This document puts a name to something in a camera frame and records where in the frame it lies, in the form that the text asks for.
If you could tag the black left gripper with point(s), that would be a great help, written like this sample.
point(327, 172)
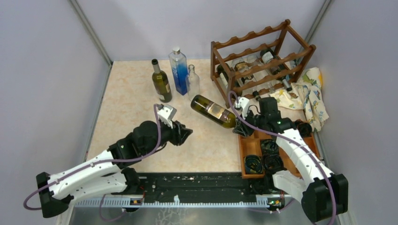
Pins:
point(179, 133)

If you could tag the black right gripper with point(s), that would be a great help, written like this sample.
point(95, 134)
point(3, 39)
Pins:
point(243, 129)

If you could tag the green wine bottle dark label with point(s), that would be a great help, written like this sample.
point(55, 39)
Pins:
point(213, 111)

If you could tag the green wine bottle grey capsule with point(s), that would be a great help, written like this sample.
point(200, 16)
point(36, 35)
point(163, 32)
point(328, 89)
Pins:
point(267, 56)

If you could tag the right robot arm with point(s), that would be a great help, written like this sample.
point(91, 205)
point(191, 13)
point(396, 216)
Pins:
point(322, 193)

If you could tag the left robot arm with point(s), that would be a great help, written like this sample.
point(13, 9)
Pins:
point(108, 172)

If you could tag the clear empty glass bottle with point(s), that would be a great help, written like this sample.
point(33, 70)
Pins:
point(192, 82)

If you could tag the green wine bottle far left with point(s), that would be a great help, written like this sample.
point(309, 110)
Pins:
point(161, 83)

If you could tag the wooden wine rack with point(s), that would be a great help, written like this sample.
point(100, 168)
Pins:
point(248, 67)

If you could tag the clear blue vodka bottle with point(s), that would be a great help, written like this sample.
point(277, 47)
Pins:
point(178, 63)

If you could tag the wooden compartment tray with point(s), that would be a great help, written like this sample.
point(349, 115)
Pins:
point(251, 146)

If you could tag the rolled green patterned tie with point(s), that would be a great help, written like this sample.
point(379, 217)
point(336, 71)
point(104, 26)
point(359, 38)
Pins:
point(269, 147)

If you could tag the rolled dark patterned tie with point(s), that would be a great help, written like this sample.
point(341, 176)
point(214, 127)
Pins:
point(253, 164)

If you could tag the rolled dark striped tie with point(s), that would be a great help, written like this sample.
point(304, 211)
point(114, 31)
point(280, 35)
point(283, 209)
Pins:
point(273, 163)

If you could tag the black rolled belt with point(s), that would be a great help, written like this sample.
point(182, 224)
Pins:
point(304, 128)

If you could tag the dinosaur print cloth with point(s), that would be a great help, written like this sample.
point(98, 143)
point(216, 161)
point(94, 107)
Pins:
point(306, 96)

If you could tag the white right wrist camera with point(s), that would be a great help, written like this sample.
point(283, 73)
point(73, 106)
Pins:
point(242, 104)

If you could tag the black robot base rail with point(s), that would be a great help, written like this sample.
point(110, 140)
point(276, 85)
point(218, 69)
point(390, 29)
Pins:
point(196, 187)

